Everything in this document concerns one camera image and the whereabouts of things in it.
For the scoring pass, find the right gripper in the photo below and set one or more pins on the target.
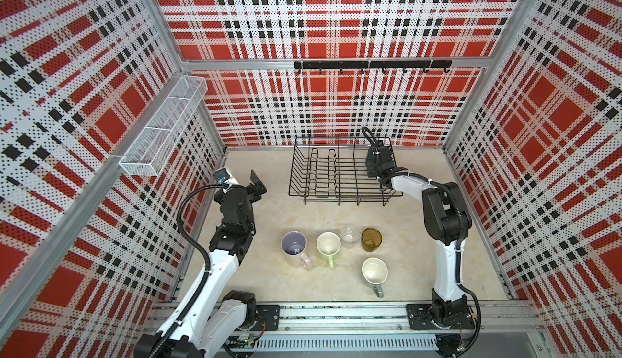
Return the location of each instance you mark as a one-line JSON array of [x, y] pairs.
[[371, 168]]

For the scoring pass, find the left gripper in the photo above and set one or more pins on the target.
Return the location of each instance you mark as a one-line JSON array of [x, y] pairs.
[[249, 189]]

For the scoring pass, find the black wire dish rack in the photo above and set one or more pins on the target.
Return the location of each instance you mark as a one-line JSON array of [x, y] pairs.
[[335, 170]]

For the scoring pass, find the purple iridescent mug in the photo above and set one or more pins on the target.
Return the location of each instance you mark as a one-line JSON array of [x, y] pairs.
[[293, 246]]

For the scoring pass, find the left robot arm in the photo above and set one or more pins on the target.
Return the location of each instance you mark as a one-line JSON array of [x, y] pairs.
[[205, 318]]

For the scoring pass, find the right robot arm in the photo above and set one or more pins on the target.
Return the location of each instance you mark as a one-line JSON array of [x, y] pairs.
[[446, 221]]

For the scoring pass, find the amber glass cup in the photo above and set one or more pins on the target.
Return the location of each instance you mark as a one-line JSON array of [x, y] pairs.
[[371, 239]]

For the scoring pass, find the clear glass cup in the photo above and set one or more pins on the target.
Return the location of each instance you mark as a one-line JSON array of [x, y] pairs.
[[349, 236]]

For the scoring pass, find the light green mug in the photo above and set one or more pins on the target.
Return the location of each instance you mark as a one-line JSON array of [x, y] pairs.
[[328, 245]]

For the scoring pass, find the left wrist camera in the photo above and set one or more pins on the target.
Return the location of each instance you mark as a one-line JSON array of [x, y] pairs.
[[224, 178]]

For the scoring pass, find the black wall hook rail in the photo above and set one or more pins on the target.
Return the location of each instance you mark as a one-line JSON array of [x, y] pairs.
[[424, 65]]

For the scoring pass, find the white wire wall basket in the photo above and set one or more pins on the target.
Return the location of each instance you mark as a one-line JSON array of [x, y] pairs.
[[153, 147]]

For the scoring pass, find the white grey-handled mug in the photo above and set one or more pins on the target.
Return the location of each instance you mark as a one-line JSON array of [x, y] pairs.
[[375, 273]]

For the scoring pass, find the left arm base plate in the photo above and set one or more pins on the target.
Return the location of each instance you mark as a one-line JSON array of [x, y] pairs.
[[266, 318]]

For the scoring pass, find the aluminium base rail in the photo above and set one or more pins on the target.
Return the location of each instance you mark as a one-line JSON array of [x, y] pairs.
[[503, 329]]

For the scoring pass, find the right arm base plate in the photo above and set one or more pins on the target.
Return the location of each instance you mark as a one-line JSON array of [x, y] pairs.
[[420, 318]]

